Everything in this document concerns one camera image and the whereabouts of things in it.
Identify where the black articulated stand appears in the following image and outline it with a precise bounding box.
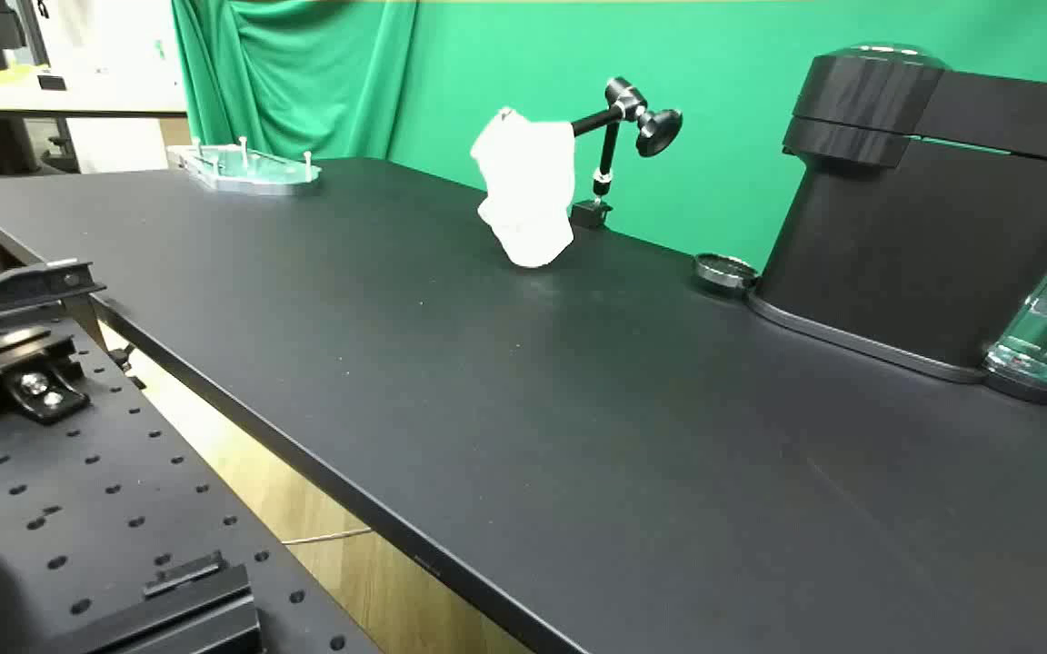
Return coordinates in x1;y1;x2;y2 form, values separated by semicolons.
566;74;687;234

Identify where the white cloth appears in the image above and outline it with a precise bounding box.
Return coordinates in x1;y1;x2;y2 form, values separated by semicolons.
469;104;579;272

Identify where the black perforated breadboard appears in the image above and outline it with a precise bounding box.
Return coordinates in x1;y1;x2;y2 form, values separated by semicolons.
0;320;382;654

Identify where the wooden desk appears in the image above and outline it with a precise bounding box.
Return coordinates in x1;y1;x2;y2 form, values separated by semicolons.
0;60;194;186

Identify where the black coffee machine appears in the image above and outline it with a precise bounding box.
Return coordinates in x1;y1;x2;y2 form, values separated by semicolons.
746;42;1047;390

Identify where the black metal bracket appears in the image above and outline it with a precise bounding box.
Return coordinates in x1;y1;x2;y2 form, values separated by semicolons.
0;259;106;343

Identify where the small black round cap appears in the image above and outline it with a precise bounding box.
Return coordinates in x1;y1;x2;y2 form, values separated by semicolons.
694;252;761;293

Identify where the green backdrop curtain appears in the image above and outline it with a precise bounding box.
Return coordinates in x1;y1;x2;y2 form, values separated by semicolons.
167;0;1047;272

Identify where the clear acrylic plate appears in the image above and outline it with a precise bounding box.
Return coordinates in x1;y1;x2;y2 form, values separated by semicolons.
171;133;323;192

